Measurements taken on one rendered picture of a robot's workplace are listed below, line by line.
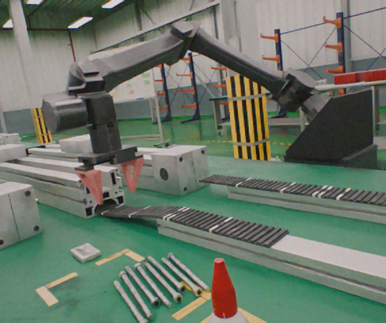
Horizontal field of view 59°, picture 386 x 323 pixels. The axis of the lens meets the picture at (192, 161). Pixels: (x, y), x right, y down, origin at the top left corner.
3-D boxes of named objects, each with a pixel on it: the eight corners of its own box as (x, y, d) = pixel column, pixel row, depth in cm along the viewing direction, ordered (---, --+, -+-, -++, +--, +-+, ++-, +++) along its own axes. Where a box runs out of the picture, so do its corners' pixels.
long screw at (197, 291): (203, 295, 39) (202, 286, 39) (196, 298, 39) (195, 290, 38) (166, 261, 48) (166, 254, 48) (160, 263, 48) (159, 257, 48)
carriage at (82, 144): (116, 154, 112) (112, 134, 110) (85, 162, 104) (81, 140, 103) (91, 153, 123) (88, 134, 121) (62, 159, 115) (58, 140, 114)
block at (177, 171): (217, 181, 85) (212, 143, 83) (181, 196, 77) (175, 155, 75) (191, 177, 91) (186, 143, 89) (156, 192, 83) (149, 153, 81)
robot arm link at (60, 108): (90, 58, 67) (83, 93, 73) (29, 62, 59) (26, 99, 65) (120, 99, 62) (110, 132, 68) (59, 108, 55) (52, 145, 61)
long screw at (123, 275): (119, 278, 45) (118, 272, 45) (126, 276, 45) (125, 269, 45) (147, 324, 36) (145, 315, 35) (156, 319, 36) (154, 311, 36)
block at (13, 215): (55, 227, 68) (45, 181, 66) (-6, 252, 60) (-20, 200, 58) (33, 219, 74) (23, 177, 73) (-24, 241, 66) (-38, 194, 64)
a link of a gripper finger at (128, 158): (104, 197, 71) (94, 153, 69) (131, 187, 76) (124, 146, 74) (122, 202, 66) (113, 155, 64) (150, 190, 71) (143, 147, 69)
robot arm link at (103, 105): (116, 89, 65) (102, 91, 69) (83, 93, 60) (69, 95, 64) (123, 124, 66) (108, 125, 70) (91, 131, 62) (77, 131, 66)
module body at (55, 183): (125, 203, 77) (118, 167, 75) (85, 219, 70) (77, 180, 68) (9, 175, 133) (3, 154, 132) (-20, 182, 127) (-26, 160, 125)
